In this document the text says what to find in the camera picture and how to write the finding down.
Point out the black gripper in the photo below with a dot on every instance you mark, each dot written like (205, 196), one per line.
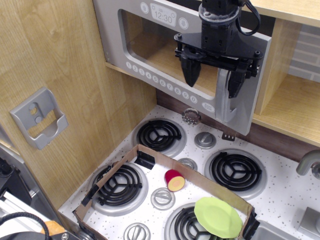
(222, 44)

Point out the grey toy microwave door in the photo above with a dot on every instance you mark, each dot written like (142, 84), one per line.
(142, 32)

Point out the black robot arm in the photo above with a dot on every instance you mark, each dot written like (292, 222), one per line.
(224, 9)

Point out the hanging metal strainer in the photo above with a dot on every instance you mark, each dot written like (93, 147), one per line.
(191, 116)

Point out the hanging metal spatula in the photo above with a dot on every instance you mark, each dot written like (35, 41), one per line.
(229, 135)

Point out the wooden shelf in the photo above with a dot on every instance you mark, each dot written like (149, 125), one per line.
(286, 104)

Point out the back left black burner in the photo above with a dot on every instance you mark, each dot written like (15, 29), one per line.
(159, 135)

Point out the black burner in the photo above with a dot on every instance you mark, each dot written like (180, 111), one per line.
(159, 135)
(235, 171)
(123, 187)
(187, 227)

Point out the grey stove knob middle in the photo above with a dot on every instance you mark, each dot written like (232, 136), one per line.
(189, 163)

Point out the back right black burner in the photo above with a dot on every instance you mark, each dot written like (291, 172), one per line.
(235, 171)

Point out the red toy fruit half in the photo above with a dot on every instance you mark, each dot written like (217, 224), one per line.
(174, 180)

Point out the grey toy faucet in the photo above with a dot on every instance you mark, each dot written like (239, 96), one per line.
(310, 161)

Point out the grey stove knob centre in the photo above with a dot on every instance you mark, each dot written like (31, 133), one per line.
(162, 199)

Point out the green toy plate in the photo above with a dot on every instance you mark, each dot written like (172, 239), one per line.
(218, 217)

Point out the front left black burner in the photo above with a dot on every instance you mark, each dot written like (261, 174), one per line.
(123, 187)

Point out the front right black burner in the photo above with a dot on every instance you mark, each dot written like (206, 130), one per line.
(187, 227)

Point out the grey toy sink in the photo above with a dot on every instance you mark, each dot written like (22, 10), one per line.
(307, 228)

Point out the grey stove knob front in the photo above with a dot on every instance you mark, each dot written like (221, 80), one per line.
(137, 231)

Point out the orange object bottom left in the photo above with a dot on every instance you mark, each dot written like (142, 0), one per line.
(54, 228)

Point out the black device left edge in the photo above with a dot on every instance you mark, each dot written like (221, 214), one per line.
(12, 182)

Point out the cardboard barrier frame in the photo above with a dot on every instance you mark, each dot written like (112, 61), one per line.
(145, 195)

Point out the grey wall phone holder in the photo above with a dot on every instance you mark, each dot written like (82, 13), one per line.
(33, 111)

